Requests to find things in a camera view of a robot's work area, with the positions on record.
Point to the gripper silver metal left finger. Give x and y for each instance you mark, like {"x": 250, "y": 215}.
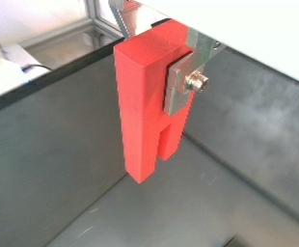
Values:
{"x": 119, "y": 7}

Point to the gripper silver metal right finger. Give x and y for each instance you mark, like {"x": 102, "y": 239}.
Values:
{"x": 186, "y": 78}

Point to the aluminium frame profile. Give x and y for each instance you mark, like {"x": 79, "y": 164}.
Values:
{"x": 91, "y": 21}

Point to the red double-square peg block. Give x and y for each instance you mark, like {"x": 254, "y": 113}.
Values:
{"x": 151, "y": 132}

